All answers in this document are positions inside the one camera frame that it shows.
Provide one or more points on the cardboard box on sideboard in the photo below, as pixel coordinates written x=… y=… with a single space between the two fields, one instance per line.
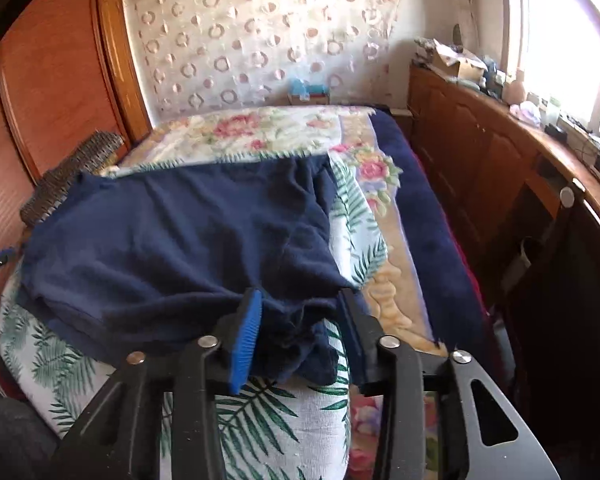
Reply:
x=463 y=64

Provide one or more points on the white circle-patterned curtain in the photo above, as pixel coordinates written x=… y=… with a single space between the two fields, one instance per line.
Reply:
x=195 y=56

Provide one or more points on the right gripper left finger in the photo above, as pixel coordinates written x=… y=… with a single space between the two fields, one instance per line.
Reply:
x=241 y=338

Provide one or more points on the wooden sideboard cabinet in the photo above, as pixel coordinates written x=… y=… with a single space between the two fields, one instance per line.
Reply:
x=497 y=179

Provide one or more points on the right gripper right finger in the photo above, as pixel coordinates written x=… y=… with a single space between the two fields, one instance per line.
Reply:
x=360 y=333

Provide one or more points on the navy blue printed t-shirt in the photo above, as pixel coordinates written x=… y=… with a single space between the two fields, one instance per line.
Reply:
x=151 y=261

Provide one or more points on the pink bottle on sideboard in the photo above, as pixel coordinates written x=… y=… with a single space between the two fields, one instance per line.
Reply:
x=514 y=90

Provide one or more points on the navy blue blanket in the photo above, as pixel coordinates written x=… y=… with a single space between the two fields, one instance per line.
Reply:
x=451 y=294

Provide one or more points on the wooden wardrobe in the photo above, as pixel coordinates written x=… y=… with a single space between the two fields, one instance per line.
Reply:
x=66 y=71

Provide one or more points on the floral bedspread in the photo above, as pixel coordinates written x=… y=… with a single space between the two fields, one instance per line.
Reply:
x=170 y=416

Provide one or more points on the window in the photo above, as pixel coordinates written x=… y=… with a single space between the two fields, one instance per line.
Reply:
x=557 y=46

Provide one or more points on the blue tissue box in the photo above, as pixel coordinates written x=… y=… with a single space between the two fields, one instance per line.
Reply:
x=301 y=92

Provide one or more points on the navy patterned fabric storage bag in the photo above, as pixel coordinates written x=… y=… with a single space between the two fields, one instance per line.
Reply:
x=92 y=155

